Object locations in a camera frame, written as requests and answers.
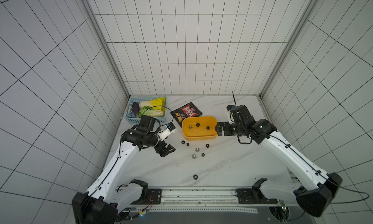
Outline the yellow plastic storage box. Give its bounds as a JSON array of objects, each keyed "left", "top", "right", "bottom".
[{"left": 182, "top": 116, "right": 218, "bottom": 141}]

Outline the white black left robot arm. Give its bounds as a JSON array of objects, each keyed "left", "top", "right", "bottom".
[{"left": 72, "top": 115, "right": 176, "bottom": 224}]

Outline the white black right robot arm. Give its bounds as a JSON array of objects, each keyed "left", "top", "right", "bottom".
[{"left": 215, "top": 105, "right": 342, "bottom": 217}]

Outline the blue plastic basket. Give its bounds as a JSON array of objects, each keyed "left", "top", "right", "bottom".
[{"left": 125, "top": 97, "right": 167, "bottom": 125}]

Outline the green toy cabbage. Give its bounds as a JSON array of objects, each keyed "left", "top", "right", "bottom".
[{"left": 138, "top": 106, "right": 165, "bottom": 118}]

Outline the purple toy eggplant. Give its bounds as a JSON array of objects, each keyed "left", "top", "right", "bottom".
[{"left": 132, "top": 102, "right": 140, "bottom": 118}]

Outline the yellow toy cabbage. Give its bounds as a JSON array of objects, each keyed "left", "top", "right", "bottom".
[{"left": 139, "top": 97, "right": 166, "bottom": 111}]

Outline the black red snack bag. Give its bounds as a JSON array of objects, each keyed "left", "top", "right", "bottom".
[{"left": 171, "top": 102, "right": 203, "bottom": 127}]

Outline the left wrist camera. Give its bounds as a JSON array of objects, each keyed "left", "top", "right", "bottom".
[{"left": 157, "top": 122, "right": 177, "bottom": 141}]

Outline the aluminium mounting rail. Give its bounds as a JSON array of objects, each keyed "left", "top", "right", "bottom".
[{"left": 76, "top": 185, "right": 321, "bottom": 224}]

